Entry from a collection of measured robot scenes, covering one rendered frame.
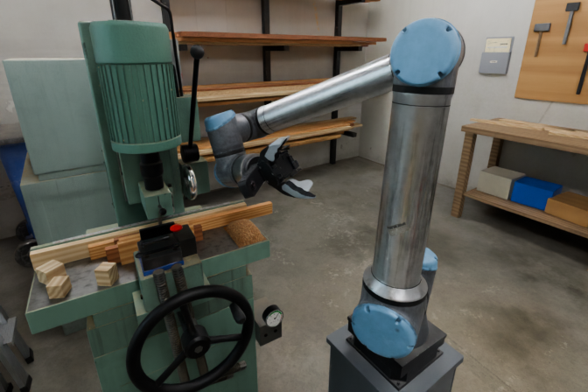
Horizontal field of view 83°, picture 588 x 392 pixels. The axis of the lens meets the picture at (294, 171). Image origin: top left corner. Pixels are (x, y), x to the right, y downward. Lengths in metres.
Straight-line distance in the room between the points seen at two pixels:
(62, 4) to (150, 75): 2.45
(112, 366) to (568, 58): 3.51
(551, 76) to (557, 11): 0.50
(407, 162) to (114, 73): 0.68
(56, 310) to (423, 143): 0.88
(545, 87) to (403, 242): 2.97
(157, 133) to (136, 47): 0.20
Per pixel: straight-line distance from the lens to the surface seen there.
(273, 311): 1.11
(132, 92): 0.89
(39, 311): 0.99
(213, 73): 3.54
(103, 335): 1.05
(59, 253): 1.11
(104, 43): 0.91
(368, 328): 0.87
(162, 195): 0.99
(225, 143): 0.94
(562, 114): 3.60
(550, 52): 3.61
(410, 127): 0.68
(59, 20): 3.30
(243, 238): 1.02
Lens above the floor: 1.44
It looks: 20 degrees down
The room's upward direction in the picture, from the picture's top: straight up
